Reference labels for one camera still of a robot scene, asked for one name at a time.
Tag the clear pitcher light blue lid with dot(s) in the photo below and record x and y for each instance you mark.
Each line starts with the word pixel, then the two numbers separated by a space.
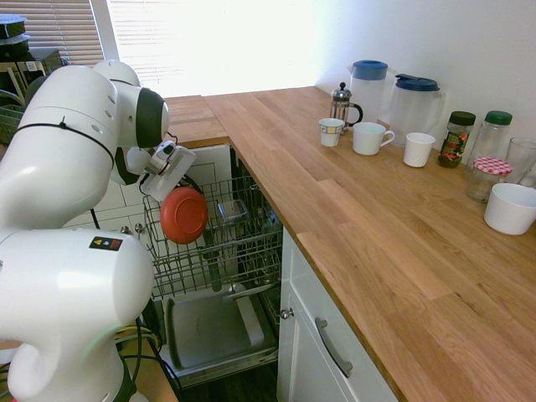
pixel 368 94

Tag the small patterned white cup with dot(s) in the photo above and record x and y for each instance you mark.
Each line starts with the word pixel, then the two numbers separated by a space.
pixel 331 133

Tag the coffee jar black lid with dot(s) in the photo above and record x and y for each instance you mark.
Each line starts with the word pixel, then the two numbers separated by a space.
pixel 454 144

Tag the clear jar green lid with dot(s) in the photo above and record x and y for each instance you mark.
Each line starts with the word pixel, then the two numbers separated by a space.
pixel 494 138

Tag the round metal cabinet knob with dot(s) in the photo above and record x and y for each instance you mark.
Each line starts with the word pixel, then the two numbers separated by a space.
pixel 125 229
pixel 138 227
pixel 287 313

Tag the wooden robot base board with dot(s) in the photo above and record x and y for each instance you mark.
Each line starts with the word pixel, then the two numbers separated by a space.
pixel 157 387

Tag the white detergent dispenser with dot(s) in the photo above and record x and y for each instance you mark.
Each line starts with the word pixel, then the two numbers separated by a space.
pixel 251 320

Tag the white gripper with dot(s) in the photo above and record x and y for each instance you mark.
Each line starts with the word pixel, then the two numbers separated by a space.
pixel 171 171

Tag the glass French press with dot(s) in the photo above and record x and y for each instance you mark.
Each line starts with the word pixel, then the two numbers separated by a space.
pixel 341 109

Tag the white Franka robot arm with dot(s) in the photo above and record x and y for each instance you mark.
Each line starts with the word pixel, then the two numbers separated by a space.
pixel 63 167

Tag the white bowl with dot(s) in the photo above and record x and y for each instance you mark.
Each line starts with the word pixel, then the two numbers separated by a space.
pixel 508 211

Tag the clear pitcher dark blue lid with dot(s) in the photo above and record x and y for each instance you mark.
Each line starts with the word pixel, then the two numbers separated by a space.
pixel 414 113

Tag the white ribbed cup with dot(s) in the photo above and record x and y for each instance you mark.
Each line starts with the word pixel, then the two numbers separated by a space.
pixel 419 151

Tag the clear glass food container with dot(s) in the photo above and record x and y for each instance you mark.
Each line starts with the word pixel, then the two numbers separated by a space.
pixel 232 211

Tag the bright window blind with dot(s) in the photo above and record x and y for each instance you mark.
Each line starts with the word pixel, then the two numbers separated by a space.
pixel 209 46

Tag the black kitchen appliance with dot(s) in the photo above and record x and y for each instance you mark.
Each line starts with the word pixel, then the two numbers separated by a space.
pixel 29 63

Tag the stainless dishwasher door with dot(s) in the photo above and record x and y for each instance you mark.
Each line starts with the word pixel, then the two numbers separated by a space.
pixel 205 331

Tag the orange plastic plate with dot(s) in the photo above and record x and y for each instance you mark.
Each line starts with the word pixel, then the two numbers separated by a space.
pixel 184 215

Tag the clear drinking glass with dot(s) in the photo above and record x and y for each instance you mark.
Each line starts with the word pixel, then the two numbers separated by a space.
pixel 523 157

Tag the grey green plastic crate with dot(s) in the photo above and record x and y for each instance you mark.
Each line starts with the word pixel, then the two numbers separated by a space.
pixel 9 123

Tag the white cabinet under counter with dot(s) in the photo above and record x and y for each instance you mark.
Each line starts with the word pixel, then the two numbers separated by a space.
pixel 305 356

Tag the glass jar red checkered lid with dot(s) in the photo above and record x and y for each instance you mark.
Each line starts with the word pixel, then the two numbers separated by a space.
pixel 488 176

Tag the black cylinder blue top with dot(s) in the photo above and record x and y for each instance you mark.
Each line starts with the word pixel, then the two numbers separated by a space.
pixel 12 31

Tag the dark window blind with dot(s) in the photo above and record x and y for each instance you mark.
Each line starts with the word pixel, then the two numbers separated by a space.
pixel 63 25

